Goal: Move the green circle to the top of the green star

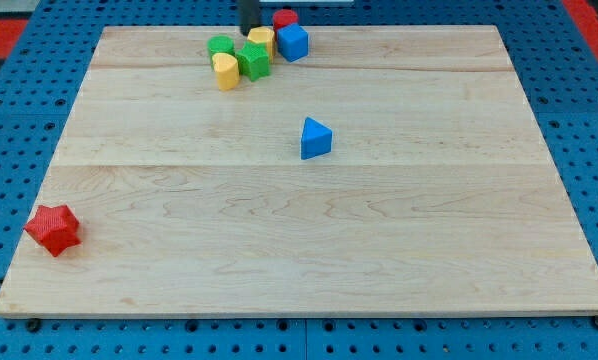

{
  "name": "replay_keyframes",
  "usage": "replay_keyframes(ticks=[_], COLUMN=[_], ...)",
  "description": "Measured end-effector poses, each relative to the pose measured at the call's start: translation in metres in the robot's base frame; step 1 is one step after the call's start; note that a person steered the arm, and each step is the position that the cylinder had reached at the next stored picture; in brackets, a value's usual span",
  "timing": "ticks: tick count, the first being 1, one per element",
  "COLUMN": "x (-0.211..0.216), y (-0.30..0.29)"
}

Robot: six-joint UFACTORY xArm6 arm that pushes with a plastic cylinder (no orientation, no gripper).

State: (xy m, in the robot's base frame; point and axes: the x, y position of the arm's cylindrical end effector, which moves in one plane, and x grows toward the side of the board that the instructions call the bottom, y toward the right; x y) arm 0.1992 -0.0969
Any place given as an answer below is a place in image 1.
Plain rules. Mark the red star block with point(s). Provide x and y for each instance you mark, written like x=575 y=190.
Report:
x=54 y=228

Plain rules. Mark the red cylinder block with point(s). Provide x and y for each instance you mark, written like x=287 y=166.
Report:
x=284 y=17

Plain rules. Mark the green star block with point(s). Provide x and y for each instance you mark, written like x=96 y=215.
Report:
x=253 y=61

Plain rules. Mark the green cylinder block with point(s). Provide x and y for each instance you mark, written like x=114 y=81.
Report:
x=220 y=44

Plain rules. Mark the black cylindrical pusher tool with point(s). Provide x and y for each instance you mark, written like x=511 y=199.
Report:
x=249 y=15

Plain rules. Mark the wooden board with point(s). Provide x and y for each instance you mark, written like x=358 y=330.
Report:
x=439 y=197

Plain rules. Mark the yellow pentagon block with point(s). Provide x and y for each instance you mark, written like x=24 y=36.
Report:
x=264 y=36

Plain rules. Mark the blue cube block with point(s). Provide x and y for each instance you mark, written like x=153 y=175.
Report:
x=293 y=42

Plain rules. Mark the yellow heart block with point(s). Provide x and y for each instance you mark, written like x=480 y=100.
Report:
x=226 y=70

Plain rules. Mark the blue triangle block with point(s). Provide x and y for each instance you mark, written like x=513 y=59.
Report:
x=316 y=139

